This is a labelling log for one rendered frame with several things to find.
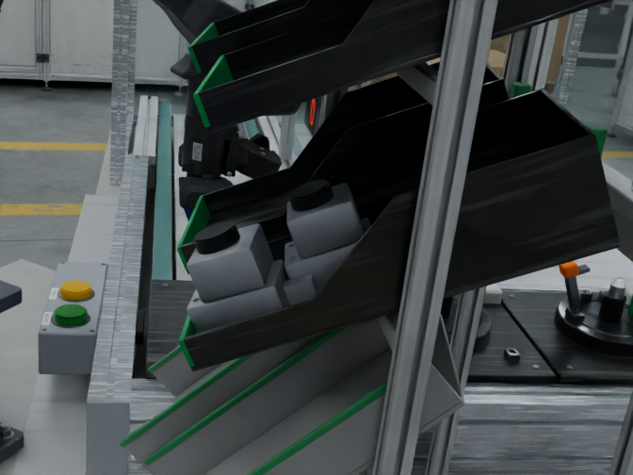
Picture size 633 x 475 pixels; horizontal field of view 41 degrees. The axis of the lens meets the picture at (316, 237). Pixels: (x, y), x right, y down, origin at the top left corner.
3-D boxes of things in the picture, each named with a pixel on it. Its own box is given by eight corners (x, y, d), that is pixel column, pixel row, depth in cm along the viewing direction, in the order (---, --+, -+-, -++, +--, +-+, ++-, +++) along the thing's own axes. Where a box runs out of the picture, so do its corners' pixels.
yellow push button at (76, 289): (58, 305, 111) (58, 292, 110) (62, 292, 115) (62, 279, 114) (90, 306, 112) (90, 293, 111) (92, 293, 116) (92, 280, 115)
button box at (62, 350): (38, 375, 105) (37, 331, 103) (57, 298, 124) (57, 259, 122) (96, 376, 106) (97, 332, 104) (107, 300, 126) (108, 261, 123)
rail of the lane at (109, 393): (85, 480, 94) (87, 395, 90) (123, 201, 175) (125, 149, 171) (137, 479, 95) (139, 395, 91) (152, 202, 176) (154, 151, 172)
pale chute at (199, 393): (154, 478, 76) (119, 444, 75) (178, 397, 89) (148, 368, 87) (408, 302, 69) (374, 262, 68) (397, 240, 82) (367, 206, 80)
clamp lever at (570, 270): (572, 316, 115) (563, 268, 112) (565, 309, 117) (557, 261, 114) (596, 308, 115) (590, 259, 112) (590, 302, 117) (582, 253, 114)
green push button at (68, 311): (52, 332, 105) (52, 318, 104) (56, 317, 108) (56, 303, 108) (86, 333, 106) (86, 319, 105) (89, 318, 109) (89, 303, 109)
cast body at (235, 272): (201, 347, 58) (161, 256, 55) (214, 316, 62) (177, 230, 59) (318, 317, 56) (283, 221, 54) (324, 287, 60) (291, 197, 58)
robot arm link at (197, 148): (185, 135, 89) (243, 140, 90) (182, 95, 106) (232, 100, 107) (179, 209, 92) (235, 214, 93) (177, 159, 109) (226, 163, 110)
